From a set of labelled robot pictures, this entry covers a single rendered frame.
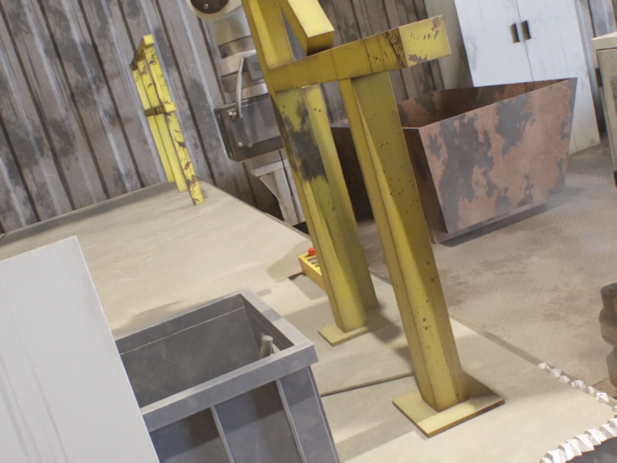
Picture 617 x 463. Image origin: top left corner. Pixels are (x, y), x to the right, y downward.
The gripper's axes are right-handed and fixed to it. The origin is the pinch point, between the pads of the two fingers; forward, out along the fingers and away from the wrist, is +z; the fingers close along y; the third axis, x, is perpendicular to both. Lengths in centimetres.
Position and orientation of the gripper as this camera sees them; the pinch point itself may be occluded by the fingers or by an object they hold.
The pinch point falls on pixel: (294, 207)
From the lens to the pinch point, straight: 168.9
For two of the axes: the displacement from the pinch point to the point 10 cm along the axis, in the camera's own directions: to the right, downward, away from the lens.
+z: 2.7, 9.3, 2.4
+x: -2.6, -1.7, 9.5
